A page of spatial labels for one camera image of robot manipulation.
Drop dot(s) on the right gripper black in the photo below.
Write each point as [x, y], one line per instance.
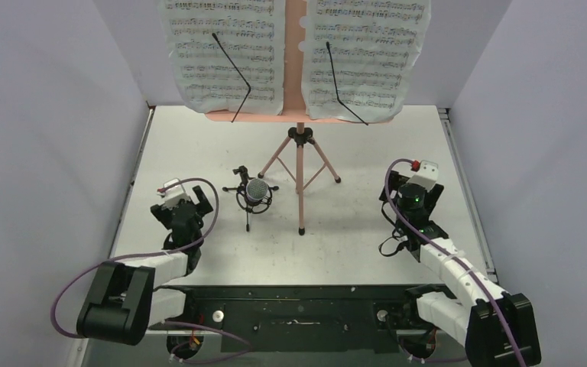
[437, 190]

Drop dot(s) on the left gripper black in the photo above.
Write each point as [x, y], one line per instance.
[202, 207]

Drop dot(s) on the black microphone shock mount tripod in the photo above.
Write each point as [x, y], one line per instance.
[249, 209]

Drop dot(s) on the purple glitter microphone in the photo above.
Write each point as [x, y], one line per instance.
[256, 190]

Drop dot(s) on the pink perforated music stand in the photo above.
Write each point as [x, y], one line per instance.
[294, 109]

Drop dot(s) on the white sheet music paper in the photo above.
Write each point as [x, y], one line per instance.
[358, 57]
[227, 55]

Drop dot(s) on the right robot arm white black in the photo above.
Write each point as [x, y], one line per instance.
[495, 327]

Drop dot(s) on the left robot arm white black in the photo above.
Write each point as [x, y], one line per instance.
[129, 294]

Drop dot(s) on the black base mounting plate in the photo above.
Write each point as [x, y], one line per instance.
[308, 318]

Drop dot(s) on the left wrist camera silver box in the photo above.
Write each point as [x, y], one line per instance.
[173, 193]

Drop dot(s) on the wrist camera silver box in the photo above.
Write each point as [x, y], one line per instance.
[173, 193]
[425, 174]

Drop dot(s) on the right wrist camera silver box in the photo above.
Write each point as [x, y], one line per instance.
[425, 174]

